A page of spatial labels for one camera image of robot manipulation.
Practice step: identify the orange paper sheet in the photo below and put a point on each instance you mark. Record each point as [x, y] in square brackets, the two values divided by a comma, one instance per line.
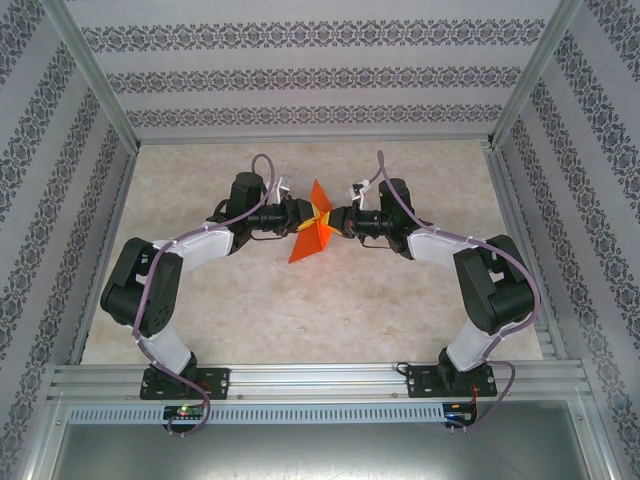
[310, 245]

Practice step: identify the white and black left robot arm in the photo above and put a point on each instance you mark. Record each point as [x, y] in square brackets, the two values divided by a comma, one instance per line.
[165, 300]

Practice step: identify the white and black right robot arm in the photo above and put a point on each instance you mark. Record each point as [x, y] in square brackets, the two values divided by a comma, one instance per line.
[495, 300]

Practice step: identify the grey sheet metal panel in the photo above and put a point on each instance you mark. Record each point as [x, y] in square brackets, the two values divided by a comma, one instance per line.
[320, 455]

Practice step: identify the aluminium mounting rail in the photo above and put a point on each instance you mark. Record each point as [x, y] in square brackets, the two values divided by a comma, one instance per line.
[320, 380]

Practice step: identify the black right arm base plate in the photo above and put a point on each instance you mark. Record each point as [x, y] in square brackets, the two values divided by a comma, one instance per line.
[422, 381]

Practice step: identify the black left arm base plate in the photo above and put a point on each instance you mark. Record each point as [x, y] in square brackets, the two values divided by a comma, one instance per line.
[220, 384]

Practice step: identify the aluminium frame post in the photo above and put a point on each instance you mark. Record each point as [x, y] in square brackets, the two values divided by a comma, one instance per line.
[530, 75]
[94, 75]

